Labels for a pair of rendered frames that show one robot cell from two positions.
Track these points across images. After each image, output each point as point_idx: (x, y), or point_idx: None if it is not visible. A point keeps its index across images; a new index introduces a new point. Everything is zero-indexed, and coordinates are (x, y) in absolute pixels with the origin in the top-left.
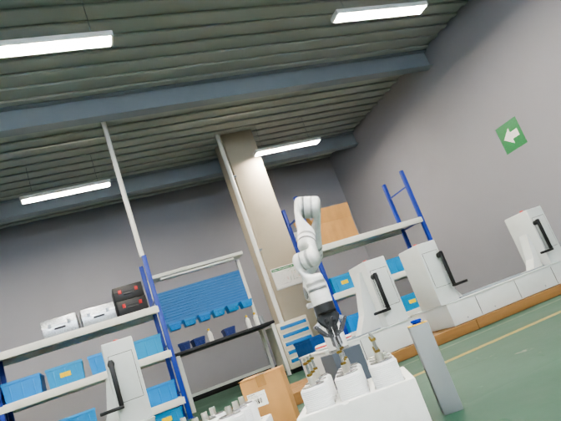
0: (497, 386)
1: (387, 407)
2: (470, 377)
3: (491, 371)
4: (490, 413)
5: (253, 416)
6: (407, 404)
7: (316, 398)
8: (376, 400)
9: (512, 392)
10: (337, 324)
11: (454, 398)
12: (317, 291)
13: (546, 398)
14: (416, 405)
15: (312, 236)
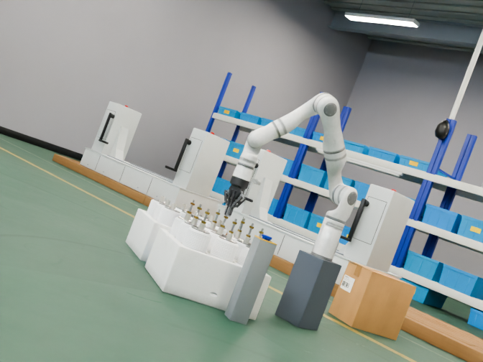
0: (288, 348)
1: (168, 253)
2: None
3: None
4: (187, 309)
5: None
6: (170, 259)
7: (172, 225)
8: (169, 245)
9: (244, 335)
10: (326, 233)
11: (231, 308)
12: (237, 164)
13: (187, 321)
14: (170, 263)
15: (277, 126)
